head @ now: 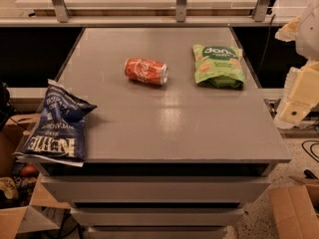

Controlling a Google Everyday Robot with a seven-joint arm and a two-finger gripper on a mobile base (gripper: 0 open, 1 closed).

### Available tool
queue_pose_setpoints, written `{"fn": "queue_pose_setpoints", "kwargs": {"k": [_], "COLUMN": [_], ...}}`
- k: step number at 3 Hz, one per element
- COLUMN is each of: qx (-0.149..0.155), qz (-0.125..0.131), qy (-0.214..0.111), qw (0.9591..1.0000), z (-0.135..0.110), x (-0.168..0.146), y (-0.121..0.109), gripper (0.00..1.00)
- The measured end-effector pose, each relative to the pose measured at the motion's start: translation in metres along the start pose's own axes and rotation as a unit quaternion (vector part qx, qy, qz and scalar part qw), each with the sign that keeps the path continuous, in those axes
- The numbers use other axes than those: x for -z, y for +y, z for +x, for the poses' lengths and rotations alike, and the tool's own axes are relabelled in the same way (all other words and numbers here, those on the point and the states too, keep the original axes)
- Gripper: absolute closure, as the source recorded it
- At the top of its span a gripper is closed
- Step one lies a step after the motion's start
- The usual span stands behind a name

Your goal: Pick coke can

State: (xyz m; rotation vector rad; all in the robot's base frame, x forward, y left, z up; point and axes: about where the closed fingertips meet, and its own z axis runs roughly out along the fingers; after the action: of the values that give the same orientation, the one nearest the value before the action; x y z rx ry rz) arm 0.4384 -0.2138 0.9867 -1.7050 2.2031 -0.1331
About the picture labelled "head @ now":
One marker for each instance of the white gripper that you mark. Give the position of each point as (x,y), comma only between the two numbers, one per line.
(309,37)

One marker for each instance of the red coke can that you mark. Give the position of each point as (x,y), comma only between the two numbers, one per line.
(146,71)

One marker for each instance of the green snack bag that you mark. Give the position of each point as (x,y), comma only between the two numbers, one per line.
(218,66)

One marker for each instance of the grey drawer cabinet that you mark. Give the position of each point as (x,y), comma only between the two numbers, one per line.
(177,161)

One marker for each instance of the cardboard box right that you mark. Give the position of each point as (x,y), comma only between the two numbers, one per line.
(295,209)

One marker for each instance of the cardboard box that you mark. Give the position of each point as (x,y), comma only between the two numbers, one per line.
(295,209)
(26,206)

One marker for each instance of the blue chip bag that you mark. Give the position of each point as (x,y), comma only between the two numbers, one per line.
(59,134)

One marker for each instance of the cardboard box left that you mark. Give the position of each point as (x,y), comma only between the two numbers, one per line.
(26,206)

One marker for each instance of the metal shelf frame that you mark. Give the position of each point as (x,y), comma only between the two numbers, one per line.
(40,13)

